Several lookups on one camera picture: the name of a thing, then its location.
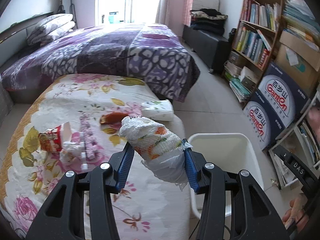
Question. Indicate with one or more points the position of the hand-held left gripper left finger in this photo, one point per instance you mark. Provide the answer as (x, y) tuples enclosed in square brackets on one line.
[(123, 167)]

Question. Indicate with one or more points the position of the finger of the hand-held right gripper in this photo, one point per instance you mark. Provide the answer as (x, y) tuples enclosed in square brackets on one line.
[(282, 153)]

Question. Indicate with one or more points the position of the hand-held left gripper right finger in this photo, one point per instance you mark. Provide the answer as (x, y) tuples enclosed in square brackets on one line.
[(191, 170)]

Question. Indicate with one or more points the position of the white diaper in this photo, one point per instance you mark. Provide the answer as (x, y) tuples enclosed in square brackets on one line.
[(155, 145)]

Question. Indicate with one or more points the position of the white plastic trash bin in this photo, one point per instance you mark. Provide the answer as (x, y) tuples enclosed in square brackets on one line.
[(225, 150)]

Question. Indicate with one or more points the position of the person's right hand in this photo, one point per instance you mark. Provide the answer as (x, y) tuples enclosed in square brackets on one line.
[(295, 212)]

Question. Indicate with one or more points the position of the stack of white booklets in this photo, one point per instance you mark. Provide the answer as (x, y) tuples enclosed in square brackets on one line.
[(283, 170)]

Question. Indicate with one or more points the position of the small clear wrapper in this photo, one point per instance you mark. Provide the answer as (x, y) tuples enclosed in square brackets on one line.
[(275, 182)]

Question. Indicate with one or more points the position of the navy water carton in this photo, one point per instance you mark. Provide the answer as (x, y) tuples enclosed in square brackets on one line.
[(265, 123), (282, 95)]

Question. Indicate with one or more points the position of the crushed clear plastic bottle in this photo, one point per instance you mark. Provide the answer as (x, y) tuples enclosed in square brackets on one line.
[(88, 137)]

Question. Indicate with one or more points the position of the pink plush toy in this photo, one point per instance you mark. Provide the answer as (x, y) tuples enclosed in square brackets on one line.
[(314, 117)]

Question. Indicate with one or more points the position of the reddish brown wrapper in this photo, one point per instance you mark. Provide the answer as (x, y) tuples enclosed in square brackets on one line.
[(112, 118)]

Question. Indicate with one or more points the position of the crumpled white tissue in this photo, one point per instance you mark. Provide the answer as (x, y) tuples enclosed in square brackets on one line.
[(72, 150)]

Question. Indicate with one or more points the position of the white tissue pack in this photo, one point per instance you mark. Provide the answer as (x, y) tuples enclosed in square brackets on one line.
[(158, 110)]

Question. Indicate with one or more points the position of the crumpled red paper cup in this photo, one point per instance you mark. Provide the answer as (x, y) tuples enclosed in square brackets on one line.
[(53, 138)]

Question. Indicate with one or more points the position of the pile of books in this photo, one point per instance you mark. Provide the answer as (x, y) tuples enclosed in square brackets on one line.
[(240, 80)]

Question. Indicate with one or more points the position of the floral table cloth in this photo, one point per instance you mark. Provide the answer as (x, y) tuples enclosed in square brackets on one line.
[(62, 100)]

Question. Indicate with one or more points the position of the brown cardboard box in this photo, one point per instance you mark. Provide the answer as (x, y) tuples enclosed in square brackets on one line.
[(300, 60)]

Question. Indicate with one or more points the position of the row of thick books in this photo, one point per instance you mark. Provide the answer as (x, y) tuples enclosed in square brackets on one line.
[(252, 46)]

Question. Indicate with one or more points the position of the purple patterned blanket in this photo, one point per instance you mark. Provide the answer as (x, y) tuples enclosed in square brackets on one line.
[(112, 52)]

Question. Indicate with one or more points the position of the black bench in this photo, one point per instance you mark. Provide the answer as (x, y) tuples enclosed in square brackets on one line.
[(207, 46)]

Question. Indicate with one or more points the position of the black bottle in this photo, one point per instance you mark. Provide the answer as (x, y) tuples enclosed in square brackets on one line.
[(232, 35)]

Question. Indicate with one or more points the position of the wooden bookshelf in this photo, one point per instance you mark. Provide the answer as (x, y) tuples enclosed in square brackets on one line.
[(260, 26)]

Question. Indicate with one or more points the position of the row of thin books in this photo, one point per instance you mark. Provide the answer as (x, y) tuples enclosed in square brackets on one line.
[(260, 15)]

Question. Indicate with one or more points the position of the stack of paper folders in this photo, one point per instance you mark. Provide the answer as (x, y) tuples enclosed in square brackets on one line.
[(302, 12)]

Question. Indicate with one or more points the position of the stack of folded clothes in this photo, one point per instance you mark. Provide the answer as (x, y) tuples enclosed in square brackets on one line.
[(208, 21)]

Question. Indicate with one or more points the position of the teal box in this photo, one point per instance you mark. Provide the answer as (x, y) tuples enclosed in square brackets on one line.
[(113, 18)]

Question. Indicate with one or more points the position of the folded floral quilt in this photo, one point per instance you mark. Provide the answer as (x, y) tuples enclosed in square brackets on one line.
[(50, 28)]

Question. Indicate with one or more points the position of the pink cabinet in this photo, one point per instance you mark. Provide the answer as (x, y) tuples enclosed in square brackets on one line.
[(197, 3)]

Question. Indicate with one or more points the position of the window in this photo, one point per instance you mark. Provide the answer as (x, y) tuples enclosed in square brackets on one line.
[(130, 0)]

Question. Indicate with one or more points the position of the black coat stand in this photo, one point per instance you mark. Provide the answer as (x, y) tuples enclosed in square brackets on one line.
[(72, 7)]

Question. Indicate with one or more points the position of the white curtain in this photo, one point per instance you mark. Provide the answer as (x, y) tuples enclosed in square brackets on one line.
[(162, 2)]

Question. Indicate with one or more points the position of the dark wooden headboard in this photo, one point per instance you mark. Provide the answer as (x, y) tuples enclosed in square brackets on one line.
[(25, 23)]

